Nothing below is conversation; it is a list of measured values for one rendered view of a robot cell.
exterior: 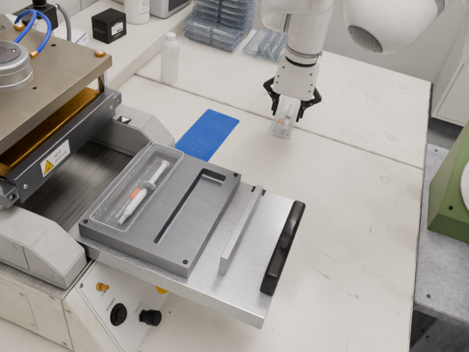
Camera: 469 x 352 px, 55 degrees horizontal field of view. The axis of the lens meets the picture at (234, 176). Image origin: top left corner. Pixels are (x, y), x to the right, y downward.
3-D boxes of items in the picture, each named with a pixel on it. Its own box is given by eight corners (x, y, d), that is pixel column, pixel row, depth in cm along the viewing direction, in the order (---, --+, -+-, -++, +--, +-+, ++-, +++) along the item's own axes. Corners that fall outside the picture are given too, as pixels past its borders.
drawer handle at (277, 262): (258, 290, 60) (264, 274, 57) (289, 214, 70) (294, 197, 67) (273, 296, 59) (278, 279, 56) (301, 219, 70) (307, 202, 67)
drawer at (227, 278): (67, 251, 64) (60, 216, 59) (143, 161, 80) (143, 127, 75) (259, 333, 59) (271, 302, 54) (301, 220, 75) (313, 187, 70)
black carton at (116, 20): (92, 38, 136) (90, 16, 132) (112, 28, 142) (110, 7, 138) (108, 45, 135) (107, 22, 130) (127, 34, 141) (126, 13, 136)
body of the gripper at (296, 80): (325, 52, 108) (313, 91, 115) (284, 41, 109) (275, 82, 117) (321, 66, 102) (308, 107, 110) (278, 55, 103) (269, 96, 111)
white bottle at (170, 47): (178, 84, 132) (181, 39, 122) (160, 84, 131) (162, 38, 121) (176, 75, 136) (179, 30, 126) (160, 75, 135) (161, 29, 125)
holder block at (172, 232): (79, 235, 62) (77, 222, 60) (149, 151, 76) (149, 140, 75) (187, 279, 59) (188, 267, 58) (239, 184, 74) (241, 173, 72)
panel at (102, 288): (128, 364, 72) (74, 287, 61) (204, 232, 93) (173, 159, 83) (139, 366, 71) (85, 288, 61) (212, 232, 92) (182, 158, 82)
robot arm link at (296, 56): (326, 42, 107) (322, 54, 109) (289, 33, 108) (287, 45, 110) (321, 59, 101) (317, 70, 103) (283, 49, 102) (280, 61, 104)
